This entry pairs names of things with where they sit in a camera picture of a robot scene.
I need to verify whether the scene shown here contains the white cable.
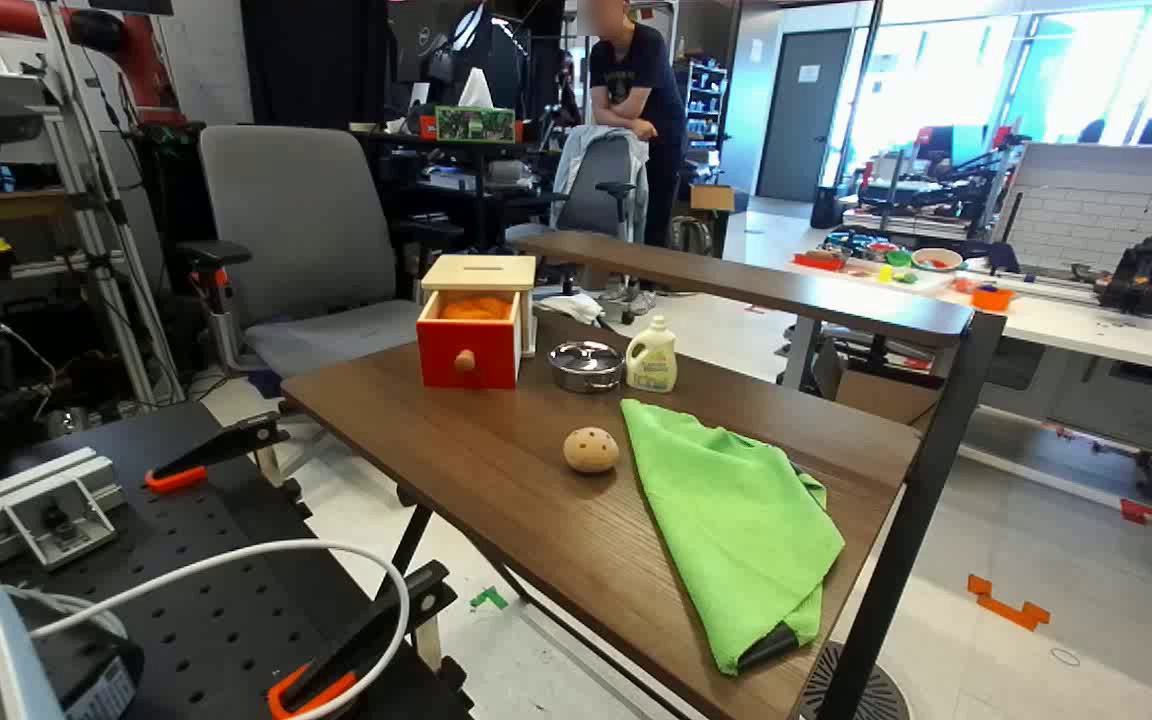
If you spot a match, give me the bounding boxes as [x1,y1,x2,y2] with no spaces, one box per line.
[26,535,416,710]

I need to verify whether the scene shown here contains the green cloth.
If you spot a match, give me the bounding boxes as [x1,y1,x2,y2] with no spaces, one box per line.
[617,395,846,681]

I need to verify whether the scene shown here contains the small cream jug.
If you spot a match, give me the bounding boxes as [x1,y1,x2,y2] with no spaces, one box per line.
[618,311,685,395]

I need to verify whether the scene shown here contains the black clamp orange handle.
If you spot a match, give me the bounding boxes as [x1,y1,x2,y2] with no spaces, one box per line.
[138,413,290,498]
[264,557,458,720]

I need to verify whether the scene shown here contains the person in dark shirt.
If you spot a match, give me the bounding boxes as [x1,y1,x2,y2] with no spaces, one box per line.
[581,0,690,252]

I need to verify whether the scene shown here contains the black device on desk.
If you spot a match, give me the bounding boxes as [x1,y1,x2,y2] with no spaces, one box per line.
[1097,230,1152,318]

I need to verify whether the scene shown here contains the metal tripod stand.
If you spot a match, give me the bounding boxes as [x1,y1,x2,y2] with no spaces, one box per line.
[33,0,188,409]

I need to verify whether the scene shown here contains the gray robot base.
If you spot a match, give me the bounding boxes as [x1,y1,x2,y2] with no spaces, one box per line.
[0,573,146,720]

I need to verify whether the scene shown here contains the round metal bowl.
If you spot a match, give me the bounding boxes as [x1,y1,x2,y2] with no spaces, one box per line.
[542,337,627,395]

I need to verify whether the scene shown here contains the white panel board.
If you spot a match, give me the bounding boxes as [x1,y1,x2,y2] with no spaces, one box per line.
[1000,140,1152,282]

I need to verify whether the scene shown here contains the white desk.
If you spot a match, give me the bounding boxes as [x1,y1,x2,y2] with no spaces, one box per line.
[786,246,1152,389]

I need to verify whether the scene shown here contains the white tissue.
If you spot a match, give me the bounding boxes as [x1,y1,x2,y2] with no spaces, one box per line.
[450,64,500,112]

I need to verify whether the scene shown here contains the tan potato ball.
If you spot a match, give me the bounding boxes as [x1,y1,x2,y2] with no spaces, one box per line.
[561,422,625,479]

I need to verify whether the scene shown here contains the orange floor tape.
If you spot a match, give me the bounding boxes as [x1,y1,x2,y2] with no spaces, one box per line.
[963,573,1054,634]

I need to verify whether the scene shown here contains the chair with white jacket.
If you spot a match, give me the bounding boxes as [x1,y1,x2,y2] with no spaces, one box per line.
[504,125,654,291]

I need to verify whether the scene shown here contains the red wooden drawer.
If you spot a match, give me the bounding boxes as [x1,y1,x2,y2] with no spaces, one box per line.
[412,286,525,395]

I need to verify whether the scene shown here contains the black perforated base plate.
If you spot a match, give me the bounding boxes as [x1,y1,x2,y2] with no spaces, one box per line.
[0,395,475,720]

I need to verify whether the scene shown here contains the gray door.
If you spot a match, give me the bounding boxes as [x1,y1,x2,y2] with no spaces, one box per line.
[756,29,860,202]

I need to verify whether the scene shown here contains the gray office chair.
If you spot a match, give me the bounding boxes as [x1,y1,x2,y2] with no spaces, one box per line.
[170,121,428,384]

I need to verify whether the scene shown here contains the aluminium extrusion bar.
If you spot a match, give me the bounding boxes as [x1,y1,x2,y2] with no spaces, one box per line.
[0,444,119,576]

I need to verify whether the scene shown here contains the green box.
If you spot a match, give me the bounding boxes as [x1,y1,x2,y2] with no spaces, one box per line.
[428,101,525,148]

